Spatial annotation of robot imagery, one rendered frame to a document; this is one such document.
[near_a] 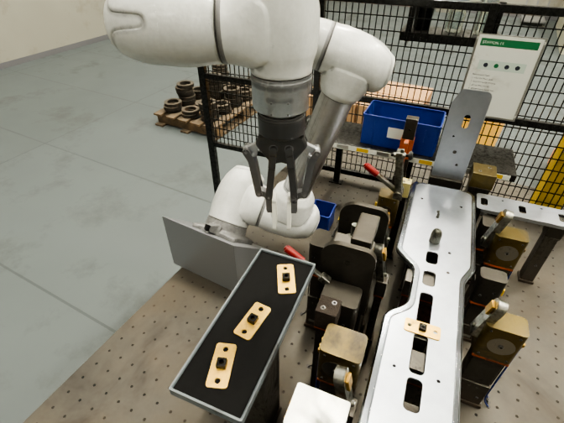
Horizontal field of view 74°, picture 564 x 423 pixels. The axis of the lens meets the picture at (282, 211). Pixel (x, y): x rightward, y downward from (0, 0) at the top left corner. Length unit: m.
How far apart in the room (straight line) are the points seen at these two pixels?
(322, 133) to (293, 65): 0.65
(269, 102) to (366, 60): 0.54
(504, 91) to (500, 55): 0.14
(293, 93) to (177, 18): 0.17
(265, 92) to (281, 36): 0.08
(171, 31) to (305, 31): 0.17
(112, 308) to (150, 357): 1.16
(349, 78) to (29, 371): 2.04
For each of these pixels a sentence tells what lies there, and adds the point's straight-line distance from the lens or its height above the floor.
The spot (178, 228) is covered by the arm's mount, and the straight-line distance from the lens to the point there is 1.38.
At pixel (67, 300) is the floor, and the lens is 2.61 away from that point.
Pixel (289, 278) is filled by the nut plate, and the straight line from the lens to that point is 0.82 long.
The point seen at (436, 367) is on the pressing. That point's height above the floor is 1.00.
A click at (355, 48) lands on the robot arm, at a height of 1.52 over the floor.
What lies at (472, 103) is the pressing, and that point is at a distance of 1.45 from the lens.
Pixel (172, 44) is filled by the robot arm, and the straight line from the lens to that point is 0.55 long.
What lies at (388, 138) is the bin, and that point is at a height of 1.07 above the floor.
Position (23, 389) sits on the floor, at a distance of 2.35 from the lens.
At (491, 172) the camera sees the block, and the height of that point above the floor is 1.06.
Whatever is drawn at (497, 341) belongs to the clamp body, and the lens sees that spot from 1.06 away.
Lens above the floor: 1.79
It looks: 38 degrees down
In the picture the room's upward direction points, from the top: straight up
